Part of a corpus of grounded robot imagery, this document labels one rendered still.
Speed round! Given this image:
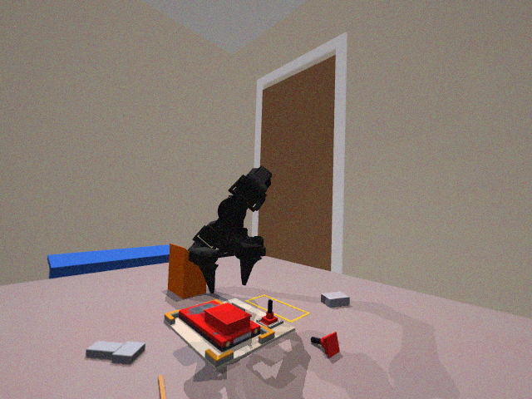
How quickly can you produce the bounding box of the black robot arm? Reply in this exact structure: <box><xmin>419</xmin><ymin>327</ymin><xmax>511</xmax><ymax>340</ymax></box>
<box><xmin>188</xmin><ymin>166</ymin><xmax>273</xmax><ymax>259</ymax></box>

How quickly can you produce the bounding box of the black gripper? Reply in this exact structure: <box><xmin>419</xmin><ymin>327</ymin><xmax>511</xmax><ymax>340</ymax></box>
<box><xmin>189</xmin><ymin>223</ymin><xmax>266</xmax><ymax>293</ymax></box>

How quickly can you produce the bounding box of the thin tan rod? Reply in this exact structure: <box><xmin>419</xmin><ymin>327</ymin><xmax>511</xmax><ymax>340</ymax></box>
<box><xmin>159</xmin><ymin>374</ymin><xmax>166</xmax><ymax>399</ymax></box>

